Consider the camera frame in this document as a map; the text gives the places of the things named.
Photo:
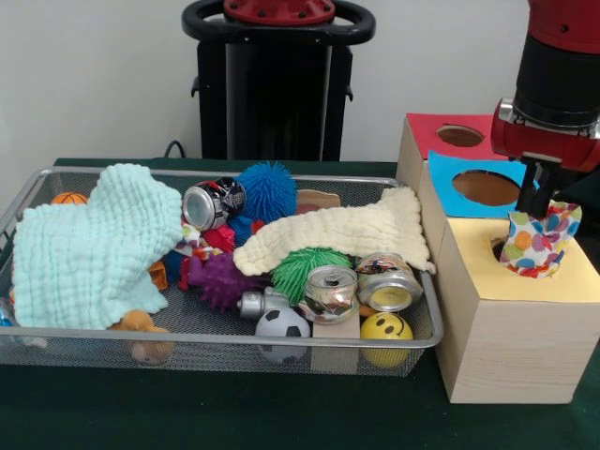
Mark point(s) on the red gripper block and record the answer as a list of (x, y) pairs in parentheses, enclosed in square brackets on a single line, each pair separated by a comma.
[(539, 145)]

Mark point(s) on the polka dot cloth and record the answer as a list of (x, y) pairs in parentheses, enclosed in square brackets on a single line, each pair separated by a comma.
[(534, 244)]

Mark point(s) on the blue spiky puffer ball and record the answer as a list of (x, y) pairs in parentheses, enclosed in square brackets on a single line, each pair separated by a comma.
[(267, 187)]

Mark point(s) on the mint green waffle cloth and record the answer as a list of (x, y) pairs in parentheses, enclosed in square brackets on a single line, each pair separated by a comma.
[(84, 244)]

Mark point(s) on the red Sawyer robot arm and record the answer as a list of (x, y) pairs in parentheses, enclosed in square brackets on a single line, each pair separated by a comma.
[(558, 61)]

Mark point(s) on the wooden box with three holes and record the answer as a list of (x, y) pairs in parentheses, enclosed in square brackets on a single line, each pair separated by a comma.
[(515, 347)]

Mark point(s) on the shallow mesh bin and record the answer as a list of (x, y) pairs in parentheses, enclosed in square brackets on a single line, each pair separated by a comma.
[(47, 351)]

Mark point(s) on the crushed can yellow base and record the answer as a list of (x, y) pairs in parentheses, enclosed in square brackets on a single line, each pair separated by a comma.
[(389, 286)]

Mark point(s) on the cream waffle cloth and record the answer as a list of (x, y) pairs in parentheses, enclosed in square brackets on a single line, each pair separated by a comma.
[(356, 225)]

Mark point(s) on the yellow smiley ball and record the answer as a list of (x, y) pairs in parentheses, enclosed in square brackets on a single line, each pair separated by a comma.
[(386, 328)]

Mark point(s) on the silver crushed can pull tab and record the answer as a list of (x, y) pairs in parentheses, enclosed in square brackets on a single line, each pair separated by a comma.
[(328, 295)]

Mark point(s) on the green spiky puffer ball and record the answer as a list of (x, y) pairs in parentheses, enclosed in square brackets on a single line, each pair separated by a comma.
[(295, 272)]

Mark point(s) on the small soccer ball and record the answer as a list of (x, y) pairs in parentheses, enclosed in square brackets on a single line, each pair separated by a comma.
[(281, 328)]

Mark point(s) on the black crushed can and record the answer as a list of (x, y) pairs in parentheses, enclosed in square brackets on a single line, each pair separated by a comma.
[(220, 197)]

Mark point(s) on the purple spiky toy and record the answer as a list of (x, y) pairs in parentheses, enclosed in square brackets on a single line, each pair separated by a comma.
[(225, 281)]

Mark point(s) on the dark green table cloth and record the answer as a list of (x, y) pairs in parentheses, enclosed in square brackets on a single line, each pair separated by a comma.
[(234, 412)]

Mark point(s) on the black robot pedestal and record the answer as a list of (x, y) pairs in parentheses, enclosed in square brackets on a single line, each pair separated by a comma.
[(272, 103)]

